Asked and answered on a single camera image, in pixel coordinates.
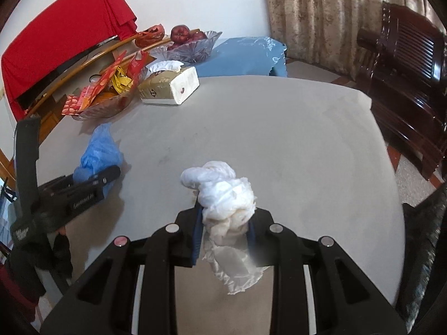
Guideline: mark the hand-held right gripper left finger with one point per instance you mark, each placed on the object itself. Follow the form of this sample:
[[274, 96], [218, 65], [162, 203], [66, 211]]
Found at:
[[197, 232]]

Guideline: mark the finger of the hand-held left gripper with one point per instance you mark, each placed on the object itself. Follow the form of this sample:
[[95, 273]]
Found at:
[[56, 185], [90, 188]]

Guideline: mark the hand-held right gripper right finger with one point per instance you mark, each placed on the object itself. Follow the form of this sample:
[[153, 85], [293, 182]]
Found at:
[[250, 233]]

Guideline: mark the blue plastic bag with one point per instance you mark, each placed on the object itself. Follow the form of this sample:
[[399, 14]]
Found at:
[[99, 150]]

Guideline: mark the white knotted plastic bag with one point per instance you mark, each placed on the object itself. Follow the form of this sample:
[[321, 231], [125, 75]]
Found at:
[[223, 195]]

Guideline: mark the black lined trash bin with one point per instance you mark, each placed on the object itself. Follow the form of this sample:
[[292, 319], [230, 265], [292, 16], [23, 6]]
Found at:
[[426, 237]]

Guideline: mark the person's left hand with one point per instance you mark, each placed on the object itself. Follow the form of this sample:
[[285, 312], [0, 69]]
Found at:
[[63, 251]]

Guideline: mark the wooden television stand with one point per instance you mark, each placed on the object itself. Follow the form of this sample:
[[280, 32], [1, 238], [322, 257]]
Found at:
[[52, 118]]

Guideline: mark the glass snack bowl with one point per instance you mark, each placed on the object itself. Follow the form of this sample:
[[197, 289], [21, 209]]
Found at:
[[104, 110]]

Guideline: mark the black television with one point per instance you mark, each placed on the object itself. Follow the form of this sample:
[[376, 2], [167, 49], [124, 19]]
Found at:
[[59, 74]]

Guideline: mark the glass bowl of snacks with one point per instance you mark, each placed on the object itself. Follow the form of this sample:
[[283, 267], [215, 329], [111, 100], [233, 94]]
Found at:
[[111, 80]]

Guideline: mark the gold tissue pack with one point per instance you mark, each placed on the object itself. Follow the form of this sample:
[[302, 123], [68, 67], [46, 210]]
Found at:
[[164, 87]]

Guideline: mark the red cloth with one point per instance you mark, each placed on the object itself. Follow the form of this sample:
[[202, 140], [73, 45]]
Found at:
[[63, 24]]

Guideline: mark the small red plastic bag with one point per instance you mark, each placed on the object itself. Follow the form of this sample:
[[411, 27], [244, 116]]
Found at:
[[148, 36]]

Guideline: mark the glass fruit bowl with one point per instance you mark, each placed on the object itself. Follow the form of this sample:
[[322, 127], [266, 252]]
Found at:
[[188, 52]]

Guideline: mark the red apple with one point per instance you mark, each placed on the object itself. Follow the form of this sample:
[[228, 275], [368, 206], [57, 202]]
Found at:
[[198, 36], [180, 35]]

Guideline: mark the dark wooden armchair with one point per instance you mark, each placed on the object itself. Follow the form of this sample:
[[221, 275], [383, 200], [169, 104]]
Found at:
[[408, 76]]

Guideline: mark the beige patterned curtain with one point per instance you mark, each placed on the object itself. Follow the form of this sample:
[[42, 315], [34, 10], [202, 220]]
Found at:
[[331, 14]]

